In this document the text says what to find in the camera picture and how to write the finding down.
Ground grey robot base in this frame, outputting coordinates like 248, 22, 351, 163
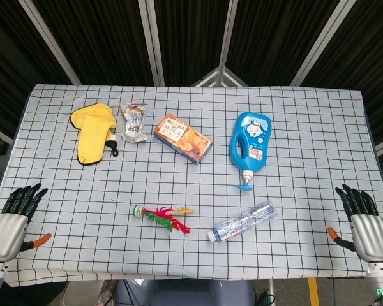
114, 279, 255, 306

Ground blue pump detergent bottle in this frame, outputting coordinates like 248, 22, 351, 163
230, 111, 273, 191

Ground colourful feather shuttlecock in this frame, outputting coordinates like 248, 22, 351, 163
133, 204, 196, 236

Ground orange biscuit box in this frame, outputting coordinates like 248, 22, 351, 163
153, 113, 213, 165

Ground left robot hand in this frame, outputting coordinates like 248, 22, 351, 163
0, 183, 52, 263

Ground checked grid tablecloth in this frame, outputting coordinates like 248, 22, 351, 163
0, 84, 383, 288

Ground yellow cleaning cloth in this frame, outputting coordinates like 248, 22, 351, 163
70, 102, 121, 166

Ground clear plastic water bottle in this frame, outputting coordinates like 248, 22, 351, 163
207, 200, 278, 243

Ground silver snack packet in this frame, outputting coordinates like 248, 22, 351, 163
119, 101, 149, 144

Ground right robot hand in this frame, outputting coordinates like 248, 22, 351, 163
327, 184, 383, 263

